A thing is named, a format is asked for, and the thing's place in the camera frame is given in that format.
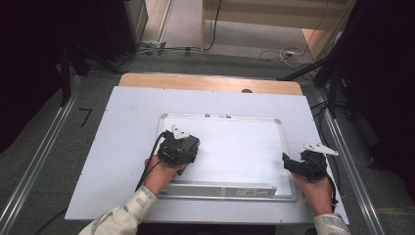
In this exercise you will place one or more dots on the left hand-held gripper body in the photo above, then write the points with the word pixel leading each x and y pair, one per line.
pixel 177 148

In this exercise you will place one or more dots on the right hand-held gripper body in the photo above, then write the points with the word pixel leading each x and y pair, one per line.
pixel 311 166

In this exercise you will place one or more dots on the aluminium framed whiteboard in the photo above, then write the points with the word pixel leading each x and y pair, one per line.
pixel 235 153

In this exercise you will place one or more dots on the person's right hand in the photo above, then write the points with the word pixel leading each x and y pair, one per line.
pixel 316 196

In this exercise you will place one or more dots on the person's left hand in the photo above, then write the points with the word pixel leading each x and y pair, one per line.
pixel 161 176

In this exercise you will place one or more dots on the large white table sheet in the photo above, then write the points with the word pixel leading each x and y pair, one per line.
pixel 130 114

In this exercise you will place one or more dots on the black metal stand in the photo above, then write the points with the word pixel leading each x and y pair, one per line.
pixel 65 78

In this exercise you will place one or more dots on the black cabinet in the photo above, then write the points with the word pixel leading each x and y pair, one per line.
pixel 124 26

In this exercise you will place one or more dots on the light wooden shelf unit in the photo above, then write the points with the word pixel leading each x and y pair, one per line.
pixel 261 19

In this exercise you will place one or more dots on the aluminium floor rail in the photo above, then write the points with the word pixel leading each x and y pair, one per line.
pixel 39 153
pixel 352 169

